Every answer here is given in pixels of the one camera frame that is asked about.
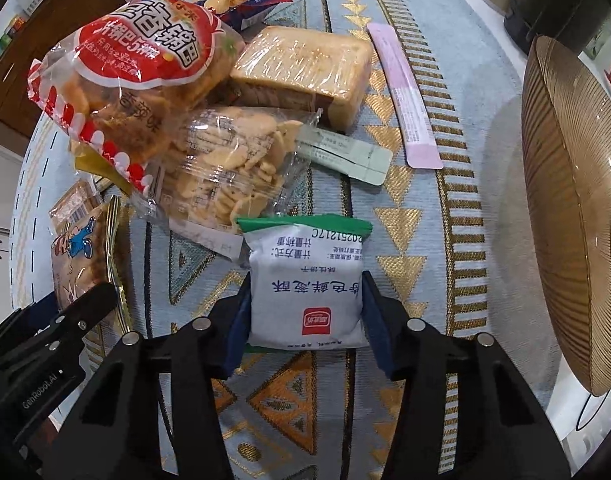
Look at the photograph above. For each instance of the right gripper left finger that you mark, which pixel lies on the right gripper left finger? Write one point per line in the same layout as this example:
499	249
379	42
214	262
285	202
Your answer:
112	432

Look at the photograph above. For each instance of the patterned blue table runner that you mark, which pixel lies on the patterned blue table runner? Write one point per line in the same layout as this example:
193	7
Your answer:
453	245

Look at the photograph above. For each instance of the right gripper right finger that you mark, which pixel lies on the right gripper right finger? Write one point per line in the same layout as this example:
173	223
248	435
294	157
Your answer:
466	412

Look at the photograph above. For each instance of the pale green stick sachets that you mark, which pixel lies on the pale green stick sachets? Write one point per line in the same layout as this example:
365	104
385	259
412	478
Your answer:
356	159

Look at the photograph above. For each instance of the brown wooden cabinet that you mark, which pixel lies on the brown wooden cabinet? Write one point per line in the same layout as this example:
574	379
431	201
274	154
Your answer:
53	21

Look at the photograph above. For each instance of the white green snack packet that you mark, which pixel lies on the white green snack packet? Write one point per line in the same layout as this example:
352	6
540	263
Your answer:
306	281

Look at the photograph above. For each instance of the brown cartoon snack packet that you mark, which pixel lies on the brown cartoon snack packet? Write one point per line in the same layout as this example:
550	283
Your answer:
86	250

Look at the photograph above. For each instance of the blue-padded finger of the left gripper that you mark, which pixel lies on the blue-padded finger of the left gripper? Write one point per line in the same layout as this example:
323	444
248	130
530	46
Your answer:
48	331

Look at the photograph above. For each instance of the red rice cracker bag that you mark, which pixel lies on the red rice cracker bag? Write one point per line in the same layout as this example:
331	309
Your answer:
123	83

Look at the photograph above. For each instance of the tan biscuit block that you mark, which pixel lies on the tan biscuit block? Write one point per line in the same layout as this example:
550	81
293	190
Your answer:
304	69

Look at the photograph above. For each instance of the pink stick sachet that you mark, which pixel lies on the pink stick sachet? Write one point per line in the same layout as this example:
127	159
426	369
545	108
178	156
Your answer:
420	148

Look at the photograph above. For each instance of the blue biscuit packet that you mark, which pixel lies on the blue biscuit packet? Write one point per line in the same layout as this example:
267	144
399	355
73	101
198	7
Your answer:
241	14

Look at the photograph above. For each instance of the clear animal cracker bag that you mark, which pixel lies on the clear animal cracker bag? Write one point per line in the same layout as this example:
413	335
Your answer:
225	163

